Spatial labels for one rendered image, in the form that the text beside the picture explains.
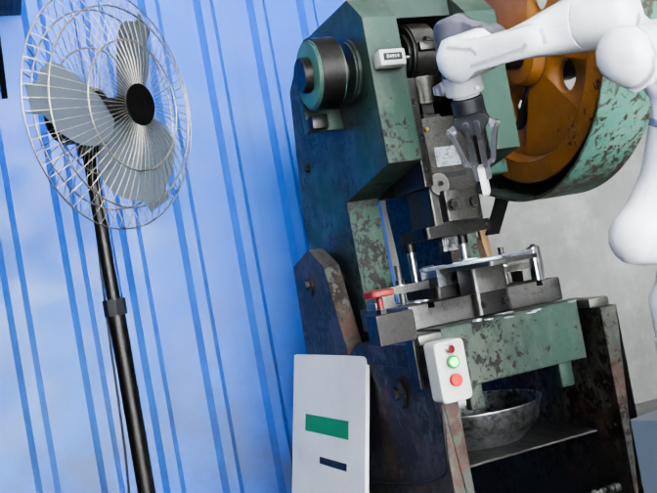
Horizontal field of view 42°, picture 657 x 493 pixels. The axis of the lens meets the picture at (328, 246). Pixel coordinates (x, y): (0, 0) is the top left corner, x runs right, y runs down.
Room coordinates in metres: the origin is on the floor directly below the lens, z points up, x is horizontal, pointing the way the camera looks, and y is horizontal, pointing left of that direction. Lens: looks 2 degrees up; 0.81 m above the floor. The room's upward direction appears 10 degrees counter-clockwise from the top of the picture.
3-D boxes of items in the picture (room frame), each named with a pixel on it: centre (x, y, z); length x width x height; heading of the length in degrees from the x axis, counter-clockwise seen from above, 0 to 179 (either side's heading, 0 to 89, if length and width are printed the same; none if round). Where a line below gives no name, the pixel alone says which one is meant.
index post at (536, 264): (2.25, -0.53, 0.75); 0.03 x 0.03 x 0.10; 22
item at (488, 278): (2.14, -0.38, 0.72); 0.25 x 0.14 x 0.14; 22
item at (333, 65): (2.23, -0.08, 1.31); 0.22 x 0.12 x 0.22; 22
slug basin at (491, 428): (2.30, -0.32, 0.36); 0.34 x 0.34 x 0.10
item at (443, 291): (2.31, -0.31, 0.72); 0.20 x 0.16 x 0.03; 112
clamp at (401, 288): (2.24, -0.16, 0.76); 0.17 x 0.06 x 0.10; 112
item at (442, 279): (2.30, -0.32, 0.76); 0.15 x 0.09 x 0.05; 112
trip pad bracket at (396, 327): (1.97, -0.11, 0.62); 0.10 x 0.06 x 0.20; 112
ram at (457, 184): (2.26, -0.33, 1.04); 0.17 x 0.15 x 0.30; 22
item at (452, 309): (2.30, -0.32, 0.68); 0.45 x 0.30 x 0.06; 112
